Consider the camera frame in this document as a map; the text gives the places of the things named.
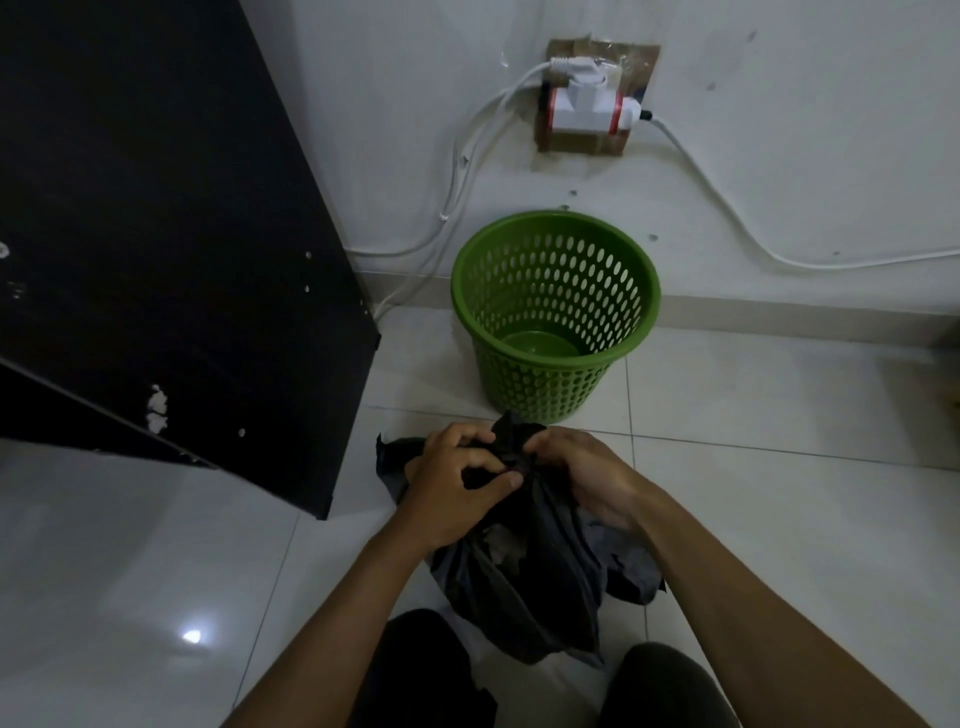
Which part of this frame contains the green perforated plastic wastebasket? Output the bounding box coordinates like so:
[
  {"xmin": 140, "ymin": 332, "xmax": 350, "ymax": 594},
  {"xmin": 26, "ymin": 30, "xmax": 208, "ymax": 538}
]
[{"xmin": 450, "ymin": 210, "xmax": 663, "ymax": 424}]

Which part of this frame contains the person's right hand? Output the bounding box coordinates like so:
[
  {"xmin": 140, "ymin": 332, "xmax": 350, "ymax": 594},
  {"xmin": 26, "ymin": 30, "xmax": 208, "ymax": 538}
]
[{"xmin": 522, "ymin": 428, "xmax": 655, "ymax": 538}]

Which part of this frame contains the black wooden cabinet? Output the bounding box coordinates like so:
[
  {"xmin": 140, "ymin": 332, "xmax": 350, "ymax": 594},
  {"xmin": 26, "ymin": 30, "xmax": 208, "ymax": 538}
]
[{"xmin": 0, "ymin": 0, "xmax": 382, "ymax": 522}]

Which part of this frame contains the person's left forearm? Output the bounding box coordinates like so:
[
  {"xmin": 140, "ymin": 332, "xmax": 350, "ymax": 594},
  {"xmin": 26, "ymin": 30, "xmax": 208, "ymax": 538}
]
[{"xmin": 222, "ymin": 523, "xmax": 453, "ymax": 728}]

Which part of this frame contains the person's right forearm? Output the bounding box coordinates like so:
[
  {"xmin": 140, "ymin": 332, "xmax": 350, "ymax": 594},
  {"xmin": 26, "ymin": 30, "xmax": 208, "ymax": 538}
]
[{"xmin": 634, "ymin": 483, "xmax": 933, "ymax": 728}]

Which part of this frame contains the person's left leg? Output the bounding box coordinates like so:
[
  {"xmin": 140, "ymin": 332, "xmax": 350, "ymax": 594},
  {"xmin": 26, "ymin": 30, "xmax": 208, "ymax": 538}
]
[{"xmin": 347, "ymin": 608, "xmax": 501, "ymax": 728}]

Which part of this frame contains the white power plug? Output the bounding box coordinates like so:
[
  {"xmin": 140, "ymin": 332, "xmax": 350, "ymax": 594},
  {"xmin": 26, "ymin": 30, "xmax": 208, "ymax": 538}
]
[{"xmin": 549, "ymin": 55, "xmax": 610, "ymax": 88}]

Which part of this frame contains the person's left hand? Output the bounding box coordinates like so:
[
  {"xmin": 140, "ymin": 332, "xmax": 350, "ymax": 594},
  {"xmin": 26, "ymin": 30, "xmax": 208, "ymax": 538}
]
[{"xmin": 397, "ymin": 422, "xmax": 523, "ymax": 553}]

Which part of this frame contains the person's leg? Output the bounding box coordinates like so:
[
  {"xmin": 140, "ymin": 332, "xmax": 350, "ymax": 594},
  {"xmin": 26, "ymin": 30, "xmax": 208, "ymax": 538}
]
[
  {"xmin": 598, "ymin": 642, "xmax": 745, "ymax": 728},
  {"xmin": 347, "ymin": 608, "xmax": 501, "ymax": 728}
]

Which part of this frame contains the long white power cable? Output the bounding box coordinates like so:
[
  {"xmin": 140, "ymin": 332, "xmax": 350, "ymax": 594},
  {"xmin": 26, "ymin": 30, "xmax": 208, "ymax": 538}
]
[{"xmin": 639, "ymin": 111, "xmax": 960, "ymax": 270}]

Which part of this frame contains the white power cable bundle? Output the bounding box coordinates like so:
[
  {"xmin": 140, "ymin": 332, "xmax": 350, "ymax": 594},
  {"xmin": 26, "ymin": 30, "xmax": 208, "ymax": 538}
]
[{"xmin": 346, "ymin": 61, "xmax": 555, "ymax": 316}]

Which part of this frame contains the black plastic garbage bag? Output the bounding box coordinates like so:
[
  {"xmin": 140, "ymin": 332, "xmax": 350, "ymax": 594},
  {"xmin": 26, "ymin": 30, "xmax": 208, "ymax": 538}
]
[{"xmin": 375, "ymin": 410, "xmax": 668, "ymax": 669}]

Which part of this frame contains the brown cardboard wall patch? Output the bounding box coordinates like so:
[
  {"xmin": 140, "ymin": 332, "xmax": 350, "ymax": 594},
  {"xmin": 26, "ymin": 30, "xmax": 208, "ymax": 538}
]
[{"xmin": 534, "ymin": 39, "xmax": 662, "ymax": 159}]

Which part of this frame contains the white multi-plug power adapter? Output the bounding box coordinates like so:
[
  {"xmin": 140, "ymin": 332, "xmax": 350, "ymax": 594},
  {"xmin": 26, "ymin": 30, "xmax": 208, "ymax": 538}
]
[{"xmin": 545, "ymin": 81, "xmax": 643, "ymax": 135}]

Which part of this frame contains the person's right leg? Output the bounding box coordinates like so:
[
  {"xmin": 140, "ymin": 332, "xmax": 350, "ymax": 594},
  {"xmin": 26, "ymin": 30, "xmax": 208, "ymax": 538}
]
[{"xmin": 598, "ymin": 642, "xmax": 745, "ymax": 728}]

